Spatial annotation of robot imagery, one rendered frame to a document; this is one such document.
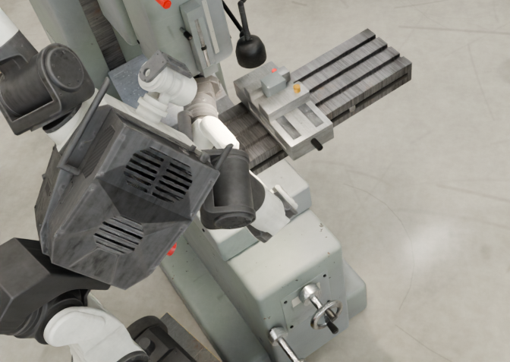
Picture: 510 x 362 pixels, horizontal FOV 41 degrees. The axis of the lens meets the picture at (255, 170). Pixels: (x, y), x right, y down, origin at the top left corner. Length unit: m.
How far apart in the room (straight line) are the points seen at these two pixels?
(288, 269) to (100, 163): 1.04
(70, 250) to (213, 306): 1.48
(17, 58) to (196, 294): 1.64
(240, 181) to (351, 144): 1.92
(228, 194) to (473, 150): 2.04
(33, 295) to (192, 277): 1.49
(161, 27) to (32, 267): 0.65
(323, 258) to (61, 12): 1.06
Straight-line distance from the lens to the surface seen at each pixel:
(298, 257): 2.10
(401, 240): 2.97
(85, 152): 1.26
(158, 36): 1.67
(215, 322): 2.64
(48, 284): 1.32
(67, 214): 1.21
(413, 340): 2.77
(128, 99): 2.29
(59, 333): 1.40
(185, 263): 2.79
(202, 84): 1.86
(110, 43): 2.20
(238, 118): 2.22
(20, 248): 1.37
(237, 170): 1.40
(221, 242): 2.04
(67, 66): 1.24
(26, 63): 1.25
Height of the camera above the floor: 2.54
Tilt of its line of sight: 52 degrees down
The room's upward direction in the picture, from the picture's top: 14 degrees counter-clockwise
